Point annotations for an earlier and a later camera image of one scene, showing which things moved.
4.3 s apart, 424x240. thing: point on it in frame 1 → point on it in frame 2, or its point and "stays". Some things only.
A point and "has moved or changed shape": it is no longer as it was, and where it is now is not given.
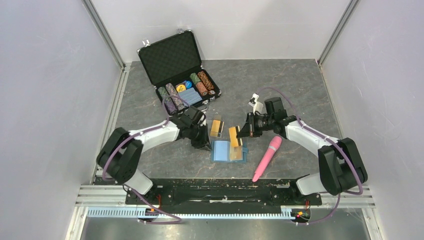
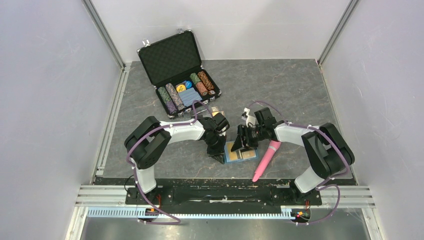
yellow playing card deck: (236, 153) → (248, 154)
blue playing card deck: (190, 96) stays
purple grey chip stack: (176, 100) stays
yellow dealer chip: (180, 88) stays
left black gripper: (204, 143) → (218, 153)
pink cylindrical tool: (272, 148) stays
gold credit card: (232, 132) → (233, 156)
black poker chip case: (174, 68) stays
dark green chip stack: (167, 100) stays
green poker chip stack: (194, 77) stays
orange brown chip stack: (206, 82) stays
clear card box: (217, 126) has moved or changed shape
